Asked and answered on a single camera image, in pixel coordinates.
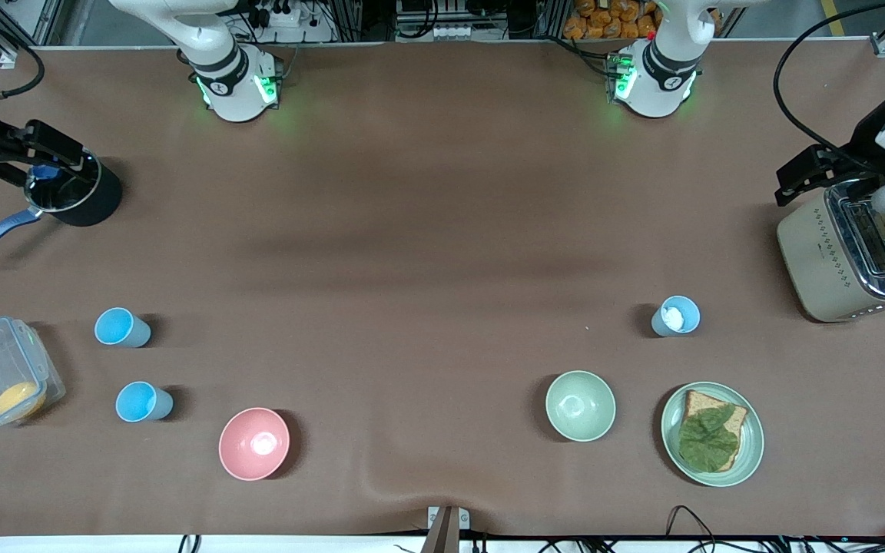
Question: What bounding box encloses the bright blue plastic cup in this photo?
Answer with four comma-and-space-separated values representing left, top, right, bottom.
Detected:
94, 307, 152, 349
115, 381, 174, 423

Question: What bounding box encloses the grey-blue plastic cup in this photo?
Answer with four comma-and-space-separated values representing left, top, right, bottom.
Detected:
651, 296, 701, 338

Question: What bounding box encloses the beige metal toaster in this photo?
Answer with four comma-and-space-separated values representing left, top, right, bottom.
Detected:
777, 180, 885, 323

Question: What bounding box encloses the orange round food piece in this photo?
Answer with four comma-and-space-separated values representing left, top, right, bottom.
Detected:
0, 382, 48, 420

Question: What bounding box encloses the brown bread slice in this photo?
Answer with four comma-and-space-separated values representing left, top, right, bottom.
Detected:
680, 389, 749, 472

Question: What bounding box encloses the white power strip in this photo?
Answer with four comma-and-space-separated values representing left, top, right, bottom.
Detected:
257, 0, 314, 28

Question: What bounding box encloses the pale green plate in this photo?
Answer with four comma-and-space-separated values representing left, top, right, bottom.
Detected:
660, 382, 765, 488

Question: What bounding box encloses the green lettuce leaf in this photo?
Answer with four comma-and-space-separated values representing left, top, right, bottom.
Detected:
678, 406, 740, 473

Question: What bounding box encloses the pale green bowl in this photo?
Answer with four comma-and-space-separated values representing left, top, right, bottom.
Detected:
545, 370, 617, 443

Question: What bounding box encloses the pink bowl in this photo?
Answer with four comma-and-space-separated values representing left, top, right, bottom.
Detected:
218, 407, 291, 482

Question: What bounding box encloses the black pot with blue handle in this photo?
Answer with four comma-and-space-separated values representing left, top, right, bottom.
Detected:
0, 150, 123, 264

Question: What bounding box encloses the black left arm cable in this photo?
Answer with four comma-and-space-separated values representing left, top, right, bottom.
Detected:
773, 0, 885, 166

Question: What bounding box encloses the black looped floor cable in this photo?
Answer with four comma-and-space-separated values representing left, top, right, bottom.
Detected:
665, 505, 721, 553

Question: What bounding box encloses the grey metal table bracket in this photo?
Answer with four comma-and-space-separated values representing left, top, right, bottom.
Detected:
421, 505, 471, 553

